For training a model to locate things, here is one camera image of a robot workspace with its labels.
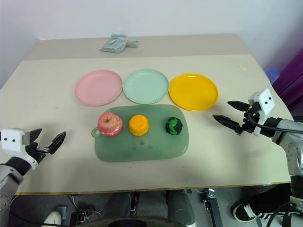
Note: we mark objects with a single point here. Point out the greenish plastic bag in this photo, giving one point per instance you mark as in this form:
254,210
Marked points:
116,43

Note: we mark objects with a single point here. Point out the yellow plate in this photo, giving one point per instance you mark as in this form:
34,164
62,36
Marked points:
193,92

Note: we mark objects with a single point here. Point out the orange fruit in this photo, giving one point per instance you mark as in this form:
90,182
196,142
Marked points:
138,125

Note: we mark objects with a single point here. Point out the pink plate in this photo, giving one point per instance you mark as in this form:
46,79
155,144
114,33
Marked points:
98,87

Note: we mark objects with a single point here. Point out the black metal stand bracket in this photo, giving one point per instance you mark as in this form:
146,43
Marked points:
213,208

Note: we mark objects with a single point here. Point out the dark grey rounded shape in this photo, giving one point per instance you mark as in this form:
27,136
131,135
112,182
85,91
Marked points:
181,208
117,205

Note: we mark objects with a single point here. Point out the black and white sneaker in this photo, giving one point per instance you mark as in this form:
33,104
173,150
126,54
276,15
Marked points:
251,211

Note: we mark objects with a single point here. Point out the red apple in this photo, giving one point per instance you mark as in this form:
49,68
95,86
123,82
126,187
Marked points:
110,125

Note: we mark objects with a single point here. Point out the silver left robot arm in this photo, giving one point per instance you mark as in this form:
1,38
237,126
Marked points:
7,184

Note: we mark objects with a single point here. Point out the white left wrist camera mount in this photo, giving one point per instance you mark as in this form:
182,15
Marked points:
11,140

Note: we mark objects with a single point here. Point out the translucent green cutting board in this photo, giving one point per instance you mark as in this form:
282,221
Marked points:
142,149

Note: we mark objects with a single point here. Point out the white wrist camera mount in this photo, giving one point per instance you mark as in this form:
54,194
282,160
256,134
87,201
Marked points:
11,140
266,99

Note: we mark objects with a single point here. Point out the purple panel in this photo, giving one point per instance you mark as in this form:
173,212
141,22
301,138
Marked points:
292,78

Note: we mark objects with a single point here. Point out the white shoe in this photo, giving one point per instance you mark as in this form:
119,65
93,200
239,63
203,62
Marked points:
52,218

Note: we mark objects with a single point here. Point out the dark green avocado toy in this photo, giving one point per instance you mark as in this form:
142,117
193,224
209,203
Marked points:
174,126

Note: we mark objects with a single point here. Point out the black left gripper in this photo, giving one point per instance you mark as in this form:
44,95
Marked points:
35,151

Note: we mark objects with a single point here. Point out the light green plate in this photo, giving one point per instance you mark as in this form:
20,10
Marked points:
146,86

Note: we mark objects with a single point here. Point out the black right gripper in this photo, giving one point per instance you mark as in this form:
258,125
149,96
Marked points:
251,123

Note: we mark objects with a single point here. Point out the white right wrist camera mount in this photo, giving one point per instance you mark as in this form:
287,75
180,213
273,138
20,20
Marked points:
266,99

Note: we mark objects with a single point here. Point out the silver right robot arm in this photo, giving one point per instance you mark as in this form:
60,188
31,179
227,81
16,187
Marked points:
293,147

